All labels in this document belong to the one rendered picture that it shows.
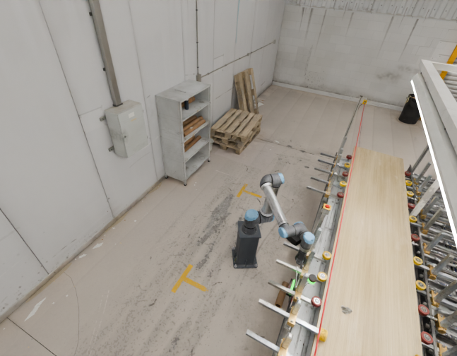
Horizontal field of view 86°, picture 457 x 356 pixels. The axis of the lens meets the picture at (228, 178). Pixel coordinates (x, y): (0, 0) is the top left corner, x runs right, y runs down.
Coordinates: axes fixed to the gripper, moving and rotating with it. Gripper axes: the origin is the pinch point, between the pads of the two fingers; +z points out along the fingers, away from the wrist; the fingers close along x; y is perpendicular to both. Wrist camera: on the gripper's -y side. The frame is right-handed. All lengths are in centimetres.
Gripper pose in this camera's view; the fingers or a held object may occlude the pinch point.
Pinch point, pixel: (298, 263)
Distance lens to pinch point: 241.4
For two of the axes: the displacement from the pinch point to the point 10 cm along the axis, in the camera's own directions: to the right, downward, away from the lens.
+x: -8.9, -3.3, 3.3
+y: 4.6, -5.4, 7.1
